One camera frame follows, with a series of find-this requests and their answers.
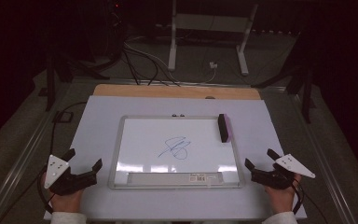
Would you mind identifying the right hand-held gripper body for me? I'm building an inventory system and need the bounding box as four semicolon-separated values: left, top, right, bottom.
250;153;317;190

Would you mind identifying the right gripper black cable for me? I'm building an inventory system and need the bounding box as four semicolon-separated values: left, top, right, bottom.
291;181;329;224

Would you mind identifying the person's right hand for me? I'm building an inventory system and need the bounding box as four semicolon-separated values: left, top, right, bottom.
264;173;302;215

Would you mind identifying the black floor cable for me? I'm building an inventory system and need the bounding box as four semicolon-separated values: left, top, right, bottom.
124;49;182;88
122;46;142;87

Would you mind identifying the white table sheet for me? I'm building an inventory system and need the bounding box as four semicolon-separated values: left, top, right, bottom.
43;94;309;222

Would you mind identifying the black tripod stand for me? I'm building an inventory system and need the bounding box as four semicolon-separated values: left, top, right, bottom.
44;50;110;112
250;60;317;124

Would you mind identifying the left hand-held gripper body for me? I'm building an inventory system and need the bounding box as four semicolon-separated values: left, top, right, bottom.
44;154;98;197

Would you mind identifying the black and pink board eraser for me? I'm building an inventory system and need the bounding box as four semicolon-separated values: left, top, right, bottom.
216;113;234;145

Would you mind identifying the person's left hand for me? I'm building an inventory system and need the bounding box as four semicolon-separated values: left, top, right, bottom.
41;173;85;215

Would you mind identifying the white floor cable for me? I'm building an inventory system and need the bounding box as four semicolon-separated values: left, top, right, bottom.
123;41;217;85

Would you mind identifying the dark power strip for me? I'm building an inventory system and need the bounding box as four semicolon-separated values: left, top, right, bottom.
250;28;301;36

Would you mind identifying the black equipment rack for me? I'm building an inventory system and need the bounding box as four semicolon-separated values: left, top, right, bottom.
104;0;127;64

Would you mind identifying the black floor plate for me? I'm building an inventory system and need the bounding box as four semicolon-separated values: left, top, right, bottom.
52;110;75;124

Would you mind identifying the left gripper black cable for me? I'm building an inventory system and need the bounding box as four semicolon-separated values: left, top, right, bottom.
0;101;89;224

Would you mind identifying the silver framed whiteboard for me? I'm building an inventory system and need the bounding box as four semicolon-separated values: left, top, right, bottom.
107;114;245;190

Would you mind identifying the white metal stand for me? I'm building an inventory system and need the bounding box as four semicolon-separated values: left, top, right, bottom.
167;0;259;77

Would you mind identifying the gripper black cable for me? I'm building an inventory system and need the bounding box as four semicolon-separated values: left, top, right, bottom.
0;101;89;224
291;181;329;224

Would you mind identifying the metal floor rail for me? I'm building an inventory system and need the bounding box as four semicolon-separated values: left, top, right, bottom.
0;81;76;222
287;88;358;224

